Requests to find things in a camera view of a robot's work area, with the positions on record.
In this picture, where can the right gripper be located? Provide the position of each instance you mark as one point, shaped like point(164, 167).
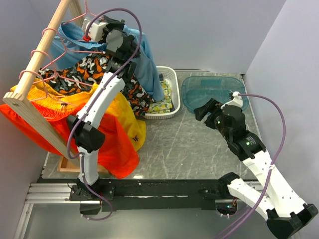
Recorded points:
point(213, 106)

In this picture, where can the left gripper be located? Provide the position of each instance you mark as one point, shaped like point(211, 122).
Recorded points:
point(111, 23)

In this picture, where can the pink wire hanger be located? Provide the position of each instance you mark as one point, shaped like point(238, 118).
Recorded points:
point(76, 81)
point(77, 13)
point(44, 97)
point(64, 47)

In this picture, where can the light blue shorts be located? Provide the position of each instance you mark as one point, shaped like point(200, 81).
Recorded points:
point(146, 71)

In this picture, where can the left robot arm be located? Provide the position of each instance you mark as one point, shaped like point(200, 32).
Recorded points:
point(84, 126)

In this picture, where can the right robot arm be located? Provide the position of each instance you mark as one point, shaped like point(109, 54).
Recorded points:
point(284, 211)

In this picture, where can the black orange camouflage shorts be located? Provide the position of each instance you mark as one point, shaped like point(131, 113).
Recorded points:
point(137, 97)

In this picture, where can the yellow shorts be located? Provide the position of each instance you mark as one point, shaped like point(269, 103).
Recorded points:
point(120, 108)

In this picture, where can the teal translucent plastic bin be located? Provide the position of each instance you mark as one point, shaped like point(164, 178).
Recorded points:
point(198, 90)

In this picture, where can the lemon print cloth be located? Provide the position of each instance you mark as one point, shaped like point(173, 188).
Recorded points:
point(165, 105)

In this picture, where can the white perforated plastic basket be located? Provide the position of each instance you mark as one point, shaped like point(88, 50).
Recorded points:
point(170, 75)

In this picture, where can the wooden clothes rack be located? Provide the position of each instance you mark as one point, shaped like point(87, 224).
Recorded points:
point(17, 100)

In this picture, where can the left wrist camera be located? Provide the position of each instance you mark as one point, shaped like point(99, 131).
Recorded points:
point(95, 32)

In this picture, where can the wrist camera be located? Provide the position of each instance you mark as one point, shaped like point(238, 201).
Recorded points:
point(235, 98)
point(95, 32)

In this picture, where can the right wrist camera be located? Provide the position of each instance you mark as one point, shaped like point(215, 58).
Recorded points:
point(235, 98)

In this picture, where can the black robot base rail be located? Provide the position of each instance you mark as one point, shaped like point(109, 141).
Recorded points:
point(147, 194)

